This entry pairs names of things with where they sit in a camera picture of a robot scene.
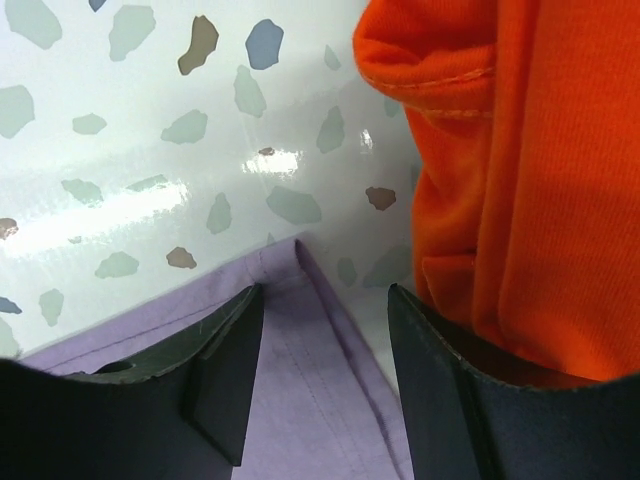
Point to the folded orange t shirt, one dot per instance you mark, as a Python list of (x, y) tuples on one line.
[(525, 220)]

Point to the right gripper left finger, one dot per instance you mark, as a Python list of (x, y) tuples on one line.
[(178, 409)]

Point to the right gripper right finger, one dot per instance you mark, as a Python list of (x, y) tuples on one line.
[(474, 411)]

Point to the purple t shirt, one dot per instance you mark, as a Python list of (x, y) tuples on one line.
[(321, 408)]

